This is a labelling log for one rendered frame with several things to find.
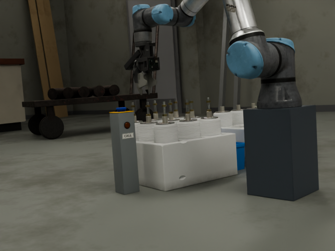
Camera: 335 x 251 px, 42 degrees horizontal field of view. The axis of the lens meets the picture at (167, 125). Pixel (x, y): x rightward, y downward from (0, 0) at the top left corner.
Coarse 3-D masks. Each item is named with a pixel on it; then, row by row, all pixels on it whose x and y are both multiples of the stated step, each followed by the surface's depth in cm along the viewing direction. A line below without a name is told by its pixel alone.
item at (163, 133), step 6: (156, 126) 170; (162, 126) 169; (168, 126) 169; (174, 126) 171; (156, 132) 171; (162, 132) 169; (168, 132) 169; (174, 132) 171; (156, 138) 171; (162, 138) 169; (168, 138) 169; (174, 138) 171
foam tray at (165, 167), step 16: (144, 144) 173; (160, 144) 165; (176, 144) 167; (192, 144) 172; (208, 144) 177; (224, 144) 182; (144, 160) 174; (160, 160) 165; (176, 160) 168; (192, 160) 172; (208, 160) 177; (224, 160) 183; (144, 176) 176; (160, 176) 166; (176, 176) 168; (192, 176) 172; (208, 176) 177; (224, 176) 183
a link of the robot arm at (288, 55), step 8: (272, 40) 143; (280, 40) 142; (288, 40) 143; (280, 48) 141; (288, 48) 143; (280, 56) 140; (288, 56) 143; (280, 64) 140; (288, 64) 143; (280, 72) 143; (288, 72) 143
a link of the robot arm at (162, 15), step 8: (152, 8) 169; (160, 8) 166; (168, 8) 168; (144, 16) 172; (152, 16) 168; (160, 16) 166; (168, 16) 168; (176, 16) 173; (152, 24) 172; (160, 24) 171; (168, 24) 174
